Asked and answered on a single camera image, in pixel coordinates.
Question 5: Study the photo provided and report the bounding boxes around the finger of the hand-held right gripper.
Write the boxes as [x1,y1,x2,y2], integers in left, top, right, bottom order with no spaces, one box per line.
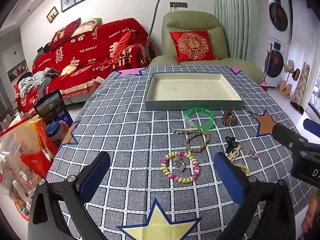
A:
[272,123,320,155]
[303,118,320,139]

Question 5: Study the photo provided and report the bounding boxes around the beige openwork hair clip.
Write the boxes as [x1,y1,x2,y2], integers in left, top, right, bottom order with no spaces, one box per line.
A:
[229,144,242,160]

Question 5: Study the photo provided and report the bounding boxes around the blue lidded jar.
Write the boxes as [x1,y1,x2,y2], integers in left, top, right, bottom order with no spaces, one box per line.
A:
[46,121,70,145]

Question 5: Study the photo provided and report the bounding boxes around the red ruffled pillow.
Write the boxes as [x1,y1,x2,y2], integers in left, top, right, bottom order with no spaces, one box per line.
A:
[112,30,137,65]

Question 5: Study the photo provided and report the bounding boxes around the silver metal hair clip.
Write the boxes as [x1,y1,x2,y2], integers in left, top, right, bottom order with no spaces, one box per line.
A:
[171,127,200,133]

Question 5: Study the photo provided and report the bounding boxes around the white dryer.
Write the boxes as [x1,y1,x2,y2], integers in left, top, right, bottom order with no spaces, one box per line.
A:
[268,0,293,45]

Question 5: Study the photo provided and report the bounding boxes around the grey shallow box tray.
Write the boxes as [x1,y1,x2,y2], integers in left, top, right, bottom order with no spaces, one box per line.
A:
[144,72,244,111]

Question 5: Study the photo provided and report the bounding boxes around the person's right hand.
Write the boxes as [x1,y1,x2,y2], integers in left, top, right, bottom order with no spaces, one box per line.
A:
[301,187,320,233]

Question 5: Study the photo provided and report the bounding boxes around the silver gooseneck stand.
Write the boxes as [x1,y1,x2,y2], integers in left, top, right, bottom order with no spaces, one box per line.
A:
[146,0,171,63]

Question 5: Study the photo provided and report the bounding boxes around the white washing machine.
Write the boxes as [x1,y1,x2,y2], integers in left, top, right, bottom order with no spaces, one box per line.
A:
[264,39,288,88]

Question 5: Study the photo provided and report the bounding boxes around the yellow hair tie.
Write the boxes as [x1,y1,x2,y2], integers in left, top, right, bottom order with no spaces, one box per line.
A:
[234,164,251,177]

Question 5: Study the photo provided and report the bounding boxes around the pile of grey clothes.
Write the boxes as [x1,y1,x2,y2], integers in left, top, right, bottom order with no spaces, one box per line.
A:
[17,67,60,98]

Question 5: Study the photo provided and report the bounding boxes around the small framed photo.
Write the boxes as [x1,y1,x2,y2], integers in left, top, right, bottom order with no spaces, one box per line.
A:
[46,6,59,23]

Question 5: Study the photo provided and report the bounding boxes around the dark printed box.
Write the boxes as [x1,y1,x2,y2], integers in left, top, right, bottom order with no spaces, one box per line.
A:
[35,90,70,128]

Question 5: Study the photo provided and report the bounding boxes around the grey checked star tablecloth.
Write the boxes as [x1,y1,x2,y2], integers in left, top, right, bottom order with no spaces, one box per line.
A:
[46,65,313,240]

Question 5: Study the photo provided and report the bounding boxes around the red gold embroidered cushion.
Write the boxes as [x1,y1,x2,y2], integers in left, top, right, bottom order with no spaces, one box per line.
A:
[169,30,218,63]

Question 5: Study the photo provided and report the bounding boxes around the black claw hair clip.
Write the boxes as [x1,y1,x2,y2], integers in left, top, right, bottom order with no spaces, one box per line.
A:
[225,136,238,153]

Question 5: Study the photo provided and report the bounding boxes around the sofa with red cover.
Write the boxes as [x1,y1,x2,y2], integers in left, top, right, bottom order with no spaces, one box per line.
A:
[15,17,155,115]

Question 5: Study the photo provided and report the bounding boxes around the wooden fan decorations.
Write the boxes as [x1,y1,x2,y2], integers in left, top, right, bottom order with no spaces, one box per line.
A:
[277,59,302,98]

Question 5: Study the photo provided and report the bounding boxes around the brown coil hair tie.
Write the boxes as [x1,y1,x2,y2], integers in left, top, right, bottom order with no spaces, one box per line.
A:
[222,109,237,126]

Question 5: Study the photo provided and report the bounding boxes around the green plastic bangle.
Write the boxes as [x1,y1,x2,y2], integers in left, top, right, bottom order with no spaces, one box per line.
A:
[184,107,215,131]

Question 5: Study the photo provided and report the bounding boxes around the red orange plastic bag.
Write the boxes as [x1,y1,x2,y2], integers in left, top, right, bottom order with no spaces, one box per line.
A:
[0,117,58,205]

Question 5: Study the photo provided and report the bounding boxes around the photo print pillow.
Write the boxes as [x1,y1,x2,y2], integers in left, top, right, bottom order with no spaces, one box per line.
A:
[71,18,102,37]

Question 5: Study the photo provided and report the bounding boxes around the pale green curtain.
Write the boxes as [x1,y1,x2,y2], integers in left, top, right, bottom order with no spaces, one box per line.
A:
[212,0,258,60]

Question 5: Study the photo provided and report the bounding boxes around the pink yellow bead bracelet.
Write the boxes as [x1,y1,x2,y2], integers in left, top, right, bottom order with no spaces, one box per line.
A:
[161,151,201,183]

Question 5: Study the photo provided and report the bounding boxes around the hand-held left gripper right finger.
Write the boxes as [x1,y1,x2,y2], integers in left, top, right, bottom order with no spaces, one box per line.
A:
[214,151,297,240]

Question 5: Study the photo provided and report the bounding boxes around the unframed wall picture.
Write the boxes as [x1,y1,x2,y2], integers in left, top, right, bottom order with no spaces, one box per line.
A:
[7,60,28,82]

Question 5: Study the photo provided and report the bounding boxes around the patterned decorative board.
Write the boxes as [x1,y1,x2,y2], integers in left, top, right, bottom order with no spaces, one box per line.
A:
[290,62,311,114]

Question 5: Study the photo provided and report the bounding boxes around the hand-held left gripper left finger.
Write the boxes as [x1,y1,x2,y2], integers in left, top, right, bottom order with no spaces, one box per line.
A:
[27,151,112,240]

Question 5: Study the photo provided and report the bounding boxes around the braided rope bracelet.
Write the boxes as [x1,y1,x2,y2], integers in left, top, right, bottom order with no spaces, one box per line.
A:
[184,131,211,153]

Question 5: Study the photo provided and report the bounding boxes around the pale green armchair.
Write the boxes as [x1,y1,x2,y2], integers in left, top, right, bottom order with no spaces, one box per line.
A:
[149,10,264,83]

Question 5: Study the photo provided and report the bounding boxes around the red lettered pillow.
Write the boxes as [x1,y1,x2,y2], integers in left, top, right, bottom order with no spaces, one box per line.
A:
[50,18,82,52]

